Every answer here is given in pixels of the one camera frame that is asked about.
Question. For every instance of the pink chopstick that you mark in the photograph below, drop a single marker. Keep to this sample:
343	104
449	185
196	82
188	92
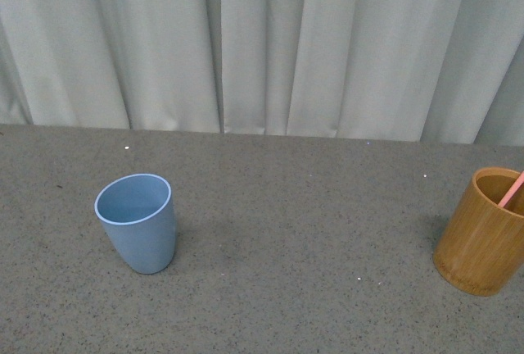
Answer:
512	191

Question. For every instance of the white pleated curtain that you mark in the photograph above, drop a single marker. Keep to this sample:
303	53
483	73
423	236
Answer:
446	71

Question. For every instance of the bamboo chopstick holder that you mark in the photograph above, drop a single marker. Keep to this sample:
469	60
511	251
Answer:
481	248

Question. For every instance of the blue plastic cup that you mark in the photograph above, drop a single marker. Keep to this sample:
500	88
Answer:
137	213

